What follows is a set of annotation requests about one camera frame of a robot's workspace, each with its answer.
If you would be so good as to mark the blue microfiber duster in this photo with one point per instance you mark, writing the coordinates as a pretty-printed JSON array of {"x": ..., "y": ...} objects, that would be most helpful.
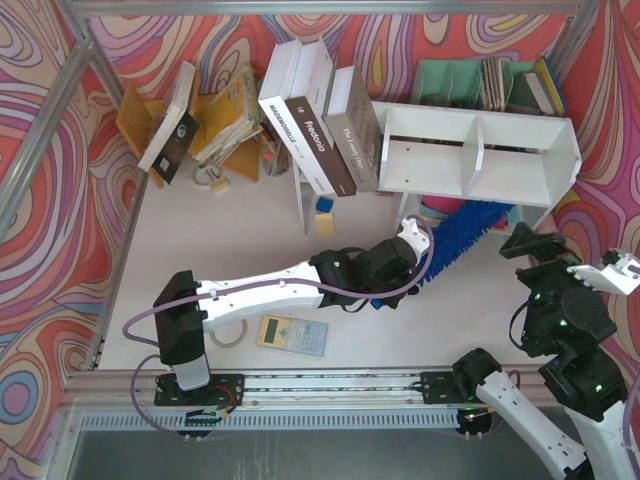
[{"x": 459, "y": 232}]

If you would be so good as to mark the white Mademoiselle book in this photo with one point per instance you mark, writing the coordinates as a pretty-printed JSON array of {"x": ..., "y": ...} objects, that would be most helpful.
[{"x": 275, "y": 91}]

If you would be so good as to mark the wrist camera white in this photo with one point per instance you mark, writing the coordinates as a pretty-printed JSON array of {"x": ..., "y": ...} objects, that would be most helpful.
[
  {"x": 411, "y": 232},
  {"x": 617, "y": 273}
]

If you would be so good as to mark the brown Fredonia book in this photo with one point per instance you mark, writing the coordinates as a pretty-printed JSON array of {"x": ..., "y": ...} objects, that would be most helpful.
[{"x": 320, "y": 161}]

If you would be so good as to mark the calculator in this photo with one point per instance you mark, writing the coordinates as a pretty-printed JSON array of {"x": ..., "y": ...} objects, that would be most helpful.
[{"x": 293, "y": 335}]

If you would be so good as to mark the green desk organizer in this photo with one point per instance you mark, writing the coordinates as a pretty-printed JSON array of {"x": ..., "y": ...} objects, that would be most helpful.
[{"x": 493, "y": 84}]

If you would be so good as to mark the yellow wooden book rack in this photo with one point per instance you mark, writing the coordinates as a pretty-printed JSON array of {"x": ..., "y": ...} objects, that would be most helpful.
[{"x": 134, "y": 119}]

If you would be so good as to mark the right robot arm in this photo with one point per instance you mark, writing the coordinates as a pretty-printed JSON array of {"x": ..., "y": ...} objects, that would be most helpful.
[{"x": 566, "y": 320}]

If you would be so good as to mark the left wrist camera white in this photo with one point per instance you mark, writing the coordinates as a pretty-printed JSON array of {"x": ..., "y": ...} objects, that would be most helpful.
[{"x": 411, "y": 232}]

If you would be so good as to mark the blue small box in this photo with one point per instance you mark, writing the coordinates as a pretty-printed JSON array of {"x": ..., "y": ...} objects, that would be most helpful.
[{"x": 324, "y": 205}]

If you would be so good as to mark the yellow sticky note pad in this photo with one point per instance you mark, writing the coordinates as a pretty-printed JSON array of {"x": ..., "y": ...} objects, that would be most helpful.
[{"x": 325, "y": 225}]

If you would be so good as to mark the yellow books stack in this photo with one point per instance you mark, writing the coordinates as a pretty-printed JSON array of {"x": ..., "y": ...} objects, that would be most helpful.
[{"x": 226, "y": 119}]

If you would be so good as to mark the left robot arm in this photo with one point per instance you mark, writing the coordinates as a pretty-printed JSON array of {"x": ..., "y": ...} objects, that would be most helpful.
[{"x": 187, "y": 309}]

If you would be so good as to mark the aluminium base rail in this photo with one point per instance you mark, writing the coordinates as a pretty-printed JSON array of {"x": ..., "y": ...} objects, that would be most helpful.
[{"x": 273, "y": 400}]

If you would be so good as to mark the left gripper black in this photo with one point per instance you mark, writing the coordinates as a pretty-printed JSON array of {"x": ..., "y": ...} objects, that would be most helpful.
[{"x": 407, "y": 262}]

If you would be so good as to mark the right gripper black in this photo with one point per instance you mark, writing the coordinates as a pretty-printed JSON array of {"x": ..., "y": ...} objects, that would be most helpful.
[{"x": 538, "y": 270}]

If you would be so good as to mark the white bookshelf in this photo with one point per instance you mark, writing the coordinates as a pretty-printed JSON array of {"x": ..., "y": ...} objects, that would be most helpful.
[{"x": 529, "y": 162}]

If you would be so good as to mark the coloured paper stack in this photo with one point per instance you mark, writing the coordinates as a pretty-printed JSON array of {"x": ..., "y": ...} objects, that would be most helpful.
[{"x": 437, "y": 209}]

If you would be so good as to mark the black white book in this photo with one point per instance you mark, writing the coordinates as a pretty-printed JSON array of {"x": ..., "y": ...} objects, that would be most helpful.
[{"x": 172, "y": 127}]

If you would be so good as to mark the pink toy pig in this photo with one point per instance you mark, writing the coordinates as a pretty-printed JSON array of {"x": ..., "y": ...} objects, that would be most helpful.
[{"x": 547, "y": 225}]

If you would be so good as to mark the grey Lonely Ones book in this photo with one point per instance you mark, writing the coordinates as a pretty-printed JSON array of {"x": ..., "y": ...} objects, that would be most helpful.
[{"x": 355, "y": 128}]

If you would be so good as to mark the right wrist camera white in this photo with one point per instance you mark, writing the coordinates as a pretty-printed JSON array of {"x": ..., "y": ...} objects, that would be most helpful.
[{"x": 617, "y": 273}]

